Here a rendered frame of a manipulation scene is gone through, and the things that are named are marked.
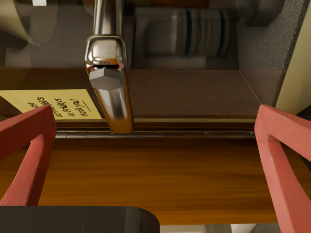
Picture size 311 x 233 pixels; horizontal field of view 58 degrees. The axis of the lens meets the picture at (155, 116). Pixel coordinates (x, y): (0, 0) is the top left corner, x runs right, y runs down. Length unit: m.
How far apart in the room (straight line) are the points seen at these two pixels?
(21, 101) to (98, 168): 0.17
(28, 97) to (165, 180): 0.21
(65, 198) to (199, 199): 0.17
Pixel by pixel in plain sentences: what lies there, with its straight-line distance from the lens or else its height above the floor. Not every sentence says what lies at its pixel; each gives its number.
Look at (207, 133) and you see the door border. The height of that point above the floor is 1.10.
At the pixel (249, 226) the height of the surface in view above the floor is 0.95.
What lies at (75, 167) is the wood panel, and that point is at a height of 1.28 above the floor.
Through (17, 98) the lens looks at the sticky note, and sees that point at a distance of 0.28.
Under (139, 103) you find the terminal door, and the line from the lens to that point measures 0.27.
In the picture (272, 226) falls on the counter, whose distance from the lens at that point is 0.60.
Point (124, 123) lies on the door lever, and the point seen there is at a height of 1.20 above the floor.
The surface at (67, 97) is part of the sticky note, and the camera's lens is 0.26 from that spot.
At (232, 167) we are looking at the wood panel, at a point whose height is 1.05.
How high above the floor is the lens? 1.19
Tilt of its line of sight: 3 degrees down
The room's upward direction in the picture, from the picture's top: 90 degrees counter-clockwise
